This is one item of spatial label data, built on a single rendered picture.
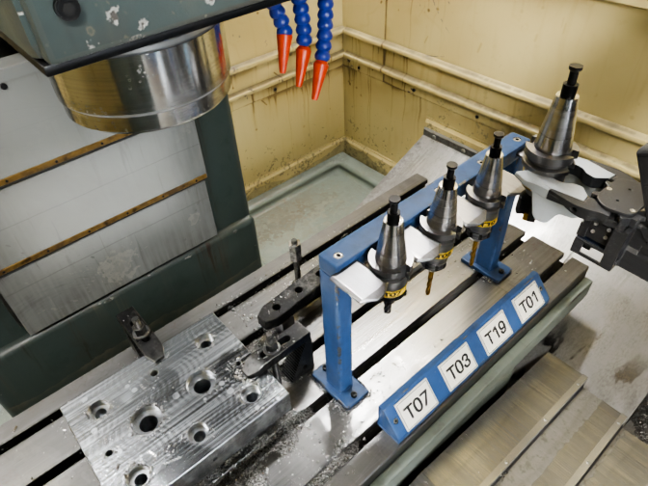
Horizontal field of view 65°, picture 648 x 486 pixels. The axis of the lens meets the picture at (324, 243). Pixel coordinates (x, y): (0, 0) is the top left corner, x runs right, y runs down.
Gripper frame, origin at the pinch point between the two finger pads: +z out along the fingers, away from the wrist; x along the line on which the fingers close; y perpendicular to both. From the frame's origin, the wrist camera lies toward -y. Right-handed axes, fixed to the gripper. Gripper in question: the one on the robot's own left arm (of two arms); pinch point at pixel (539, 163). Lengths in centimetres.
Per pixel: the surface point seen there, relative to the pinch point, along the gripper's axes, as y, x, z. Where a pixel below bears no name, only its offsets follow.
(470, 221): 12.6, -2.3, 6.4
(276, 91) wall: 38, 32, 103
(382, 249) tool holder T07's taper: 9.2, -19.2, 8.7
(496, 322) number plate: 39.1, 6.3, 1.2
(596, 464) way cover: 62, 11, -25
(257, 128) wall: 49, 24, 104
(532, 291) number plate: 39.2, 18.2, 0.9
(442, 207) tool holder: 7.9, -7.9, 8.1
